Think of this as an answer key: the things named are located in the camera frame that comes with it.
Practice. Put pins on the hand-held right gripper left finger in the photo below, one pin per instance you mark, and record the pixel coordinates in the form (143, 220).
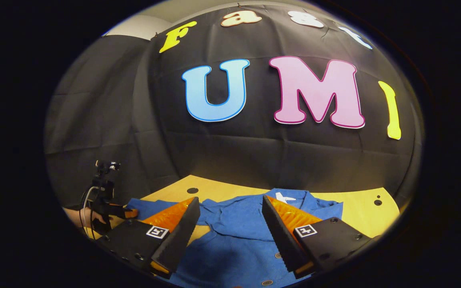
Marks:
(182, 236)

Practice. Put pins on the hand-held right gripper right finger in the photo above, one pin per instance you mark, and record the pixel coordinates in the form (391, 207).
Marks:
(280, 240)

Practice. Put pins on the blue button jacket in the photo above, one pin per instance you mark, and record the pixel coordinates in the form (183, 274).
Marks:
(238, 224)

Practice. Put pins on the black backdrop cloth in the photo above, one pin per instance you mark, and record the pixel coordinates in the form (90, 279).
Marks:
(234, 152)

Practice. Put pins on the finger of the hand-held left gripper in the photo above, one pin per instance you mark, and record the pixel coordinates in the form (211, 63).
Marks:
(124, 212)

